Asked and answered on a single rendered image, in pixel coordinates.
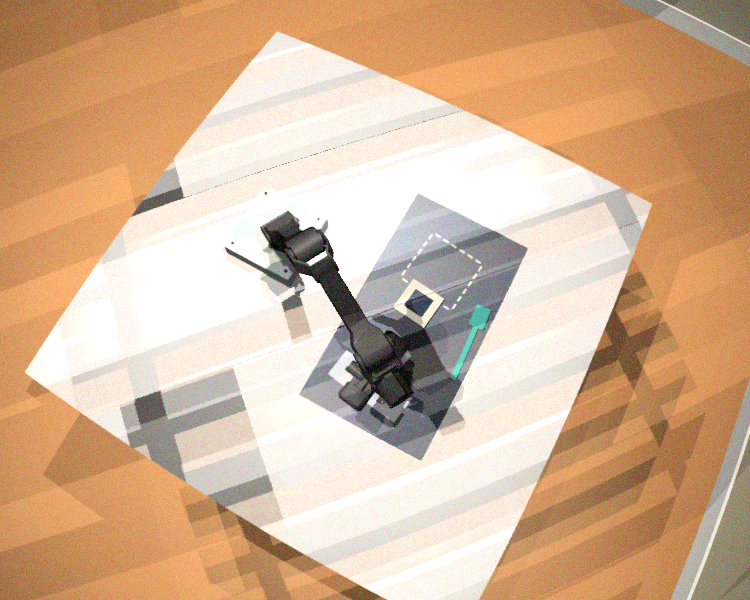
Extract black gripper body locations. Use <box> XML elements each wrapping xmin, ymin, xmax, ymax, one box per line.
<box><xmin>338</xmin><ymin>330</ymin><xmax>409</xmax><ymax>412</ymax></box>

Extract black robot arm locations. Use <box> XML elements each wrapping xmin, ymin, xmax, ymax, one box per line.
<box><xmin>260</xmin><ymin>210</ymin><xmax>414</xmax><ymax>408</ymax></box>

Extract white square tile with blue-grey centre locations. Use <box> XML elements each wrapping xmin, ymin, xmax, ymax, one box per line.
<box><xmin>393</xmin><ymin>279</ymin><xmax>444</xmax><ymax>328</ymax></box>

